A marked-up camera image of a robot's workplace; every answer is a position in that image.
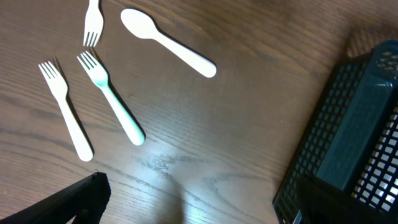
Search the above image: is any white green-tinted plastic fork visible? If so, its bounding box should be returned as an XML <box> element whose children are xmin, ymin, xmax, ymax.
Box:
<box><xmin>77</xmin><ymin>51</ymin><xmax>145</xmax><ymax>146</ymax></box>

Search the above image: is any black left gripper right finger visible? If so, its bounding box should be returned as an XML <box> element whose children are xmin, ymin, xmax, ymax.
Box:
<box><xmin>297</xmin><ymin>177</ymin><xmax>397</xmax><ymax>224</ymax></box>

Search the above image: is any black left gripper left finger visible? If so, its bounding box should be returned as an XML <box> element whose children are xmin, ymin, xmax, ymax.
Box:
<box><xmin>1</xmin><ymin>172</ymin><xmax>111</xmax><ymax>223</ymax></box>

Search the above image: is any thick white plastic spoon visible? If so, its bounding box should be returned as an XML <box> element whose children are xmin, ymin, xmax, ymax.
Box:
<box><xmin>121</xmin><ymin>9</ymin><xmax>217</xmax><ymax>78</ymax></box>

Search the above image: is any dark green plastic basket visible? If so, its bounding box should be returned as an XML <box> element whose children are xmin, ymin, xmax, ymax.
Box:
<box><xmin>272</xmin><ymin>40</ymin><xmax>397</xmax><ymax>223</ymax></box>

